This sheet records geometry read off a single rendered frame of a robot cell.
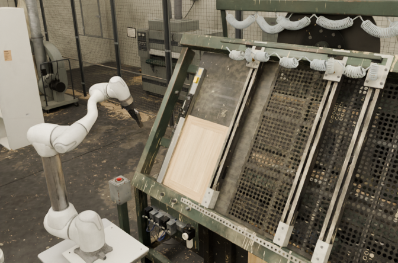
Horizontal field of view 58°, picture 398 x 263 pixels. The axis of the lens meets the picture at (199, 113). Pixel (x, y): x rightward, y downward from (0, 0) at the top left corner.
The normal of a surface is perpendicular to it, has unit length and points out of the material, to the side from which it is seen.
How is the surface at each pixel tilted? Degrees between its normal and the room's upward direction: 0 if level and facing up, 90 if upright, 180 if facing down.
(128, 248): 1
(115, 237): 1
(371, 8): 90
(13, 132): 90
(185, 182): 58
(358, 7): 90
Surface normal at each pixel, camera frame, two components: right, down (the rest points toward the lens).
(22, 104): 0.74, 0.22
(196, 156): -0.58, -0.28
